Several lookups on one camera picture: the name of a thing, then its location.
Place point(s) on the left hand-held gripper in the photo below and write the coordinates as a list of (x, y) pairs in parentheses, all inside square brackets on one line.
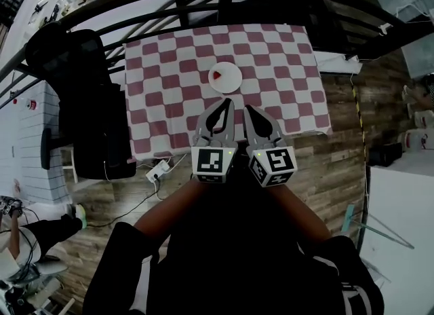
[(210, 161)]

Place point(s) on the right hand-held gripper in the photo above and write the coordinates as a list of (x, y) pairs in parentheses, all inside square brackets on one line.
[(276, 162)]

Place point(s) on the red strawberry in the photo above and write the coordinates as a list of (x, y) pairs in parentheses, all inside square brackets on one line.
[(217, 75)]

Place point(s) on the white round plate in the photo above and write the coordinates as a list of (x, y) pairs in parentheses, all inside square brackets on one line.
[(230, 77)]

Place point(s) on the person's left forearm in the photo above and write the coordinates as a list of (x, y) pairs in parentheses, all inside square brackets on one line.
[(166, 208)]

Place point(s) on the person's right forearm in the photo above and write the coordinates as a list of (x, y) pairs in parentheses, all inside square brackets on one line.
[(298, 208)]

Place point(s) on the red white checkered table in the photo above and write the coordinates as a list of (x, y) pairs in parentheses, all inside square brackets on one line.
[(169, 83)]

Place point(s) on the white power strip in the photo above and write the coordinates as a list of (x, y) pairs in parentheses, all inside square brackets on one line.
[(157, 170)]

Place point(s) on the yellow black striped pole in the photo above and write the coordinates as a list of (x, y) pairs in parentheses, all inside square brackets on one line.
[(359, 116)]

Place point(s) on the white platform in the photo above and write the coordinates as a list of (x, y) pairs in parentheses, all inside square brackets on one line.
[(339, 64)]

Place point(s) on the teal mop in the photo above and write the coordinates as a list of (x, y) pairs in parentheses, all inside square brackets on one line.
[(347, 218)]

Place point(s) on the black bag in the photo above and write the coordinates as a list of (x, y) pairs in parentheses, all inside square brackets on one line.
[(384, 154)]

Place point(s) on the black office chair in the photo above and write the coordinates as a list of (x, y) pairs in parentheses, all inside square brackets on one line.
[(91, 110)]

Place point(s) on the black metal railing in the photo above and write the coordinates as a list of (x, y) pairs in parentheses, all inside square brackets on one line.
[(223, 1)]

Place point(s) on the person's black clothing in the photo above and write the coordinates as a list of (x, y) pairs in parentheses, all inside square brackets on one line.
[(230, 259)]

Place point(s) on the white stool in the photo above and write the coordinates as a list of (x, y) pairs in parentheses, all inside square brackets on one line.
[(71, 164)]

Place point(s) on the white jug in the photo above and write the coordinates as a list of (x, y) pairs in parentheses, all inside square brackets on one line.
[(417, 140), (424, 118)]

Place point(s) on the white cabinet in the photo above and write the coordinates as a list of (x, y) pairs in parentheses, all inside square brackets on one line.
[(400, 212)]

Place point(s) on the white gridded table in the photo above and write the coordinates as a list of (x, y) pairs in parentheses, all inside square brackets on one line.
[(34, 150)]

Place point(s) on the red white small container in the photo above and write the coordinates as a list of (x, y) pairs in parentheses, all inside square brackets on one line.
[(31, 104)]

